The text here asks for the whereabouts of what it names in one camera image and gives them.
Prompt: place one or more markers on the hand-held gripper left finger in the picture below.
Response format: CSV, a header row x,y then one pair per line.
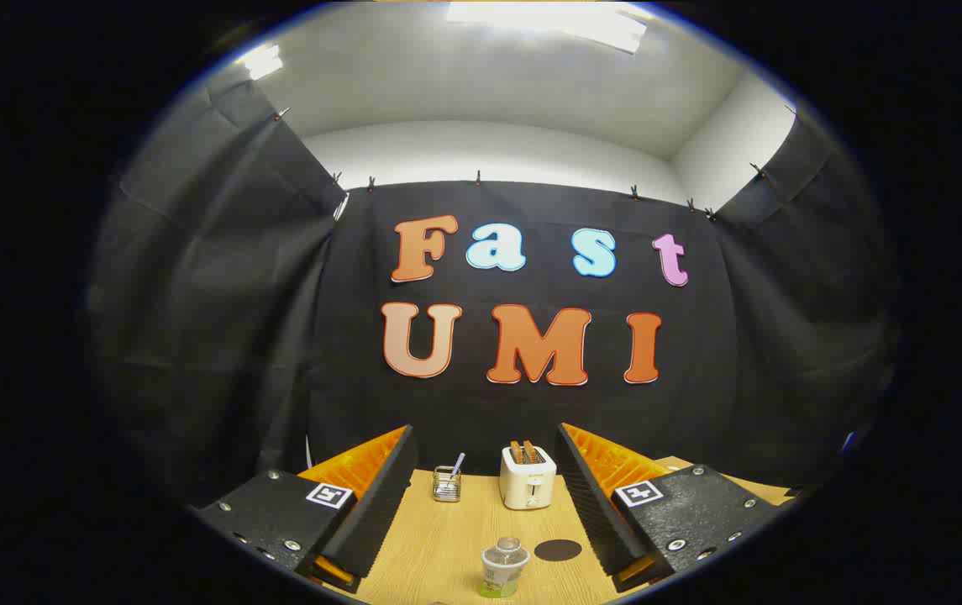
x,y
380,504

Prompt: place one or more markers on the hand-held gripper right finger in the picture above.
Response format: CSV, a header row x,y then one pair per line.
x,y
594,504

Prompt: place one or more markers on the dark brown round coaster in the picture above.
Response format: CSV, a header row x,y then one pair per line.
x,y
558,550

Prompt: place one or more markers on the clear juice bottle white label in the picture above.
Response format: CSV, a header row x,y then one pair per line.
x,y
504,571

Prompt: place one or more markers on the white toaster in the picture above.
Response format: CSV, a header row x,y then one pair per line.
x,y
528,486

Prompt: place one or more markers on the wooden table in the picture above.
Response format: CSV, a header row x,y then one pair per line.
x,y
447,546

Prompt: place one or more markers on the toast slice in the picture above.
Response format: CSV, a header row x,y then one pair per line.
x,y
516,452
532,451

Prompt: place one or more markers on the black backdrop cloth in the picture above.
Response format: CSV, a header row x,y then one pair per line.
x,y
279,336

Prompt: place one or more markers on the small ceiling light panel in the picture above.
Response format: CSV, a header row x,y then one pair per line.
x,y
264,62

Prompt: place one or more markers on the large ceiling light panel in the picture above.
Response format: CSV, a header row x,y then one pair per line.
x,y
548,21

